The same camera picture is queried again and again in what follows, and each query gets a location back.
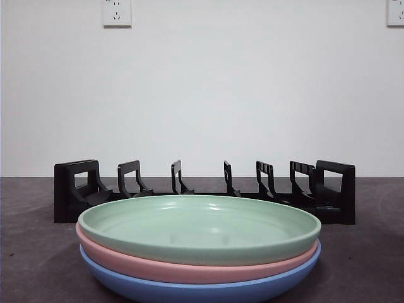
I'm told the pale green round plate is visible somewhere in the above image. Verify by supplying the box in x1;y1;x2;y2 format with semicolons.
77;194;323;266

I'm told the pink round plate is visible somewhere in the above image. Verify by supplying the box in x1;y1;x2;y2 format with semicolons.
74;220;323;285

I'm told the blue round plate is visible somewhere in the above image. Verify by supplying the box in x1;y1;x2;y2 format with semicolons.
78;241;323;302

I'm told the black plastic dish rack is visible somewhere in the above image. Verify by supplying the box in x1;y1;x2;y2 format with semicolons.
53;159;357;225

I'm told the white wall socket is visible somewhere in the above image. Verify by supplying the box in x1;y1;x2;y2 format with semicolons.
102;0;133;28
386;0;404;28

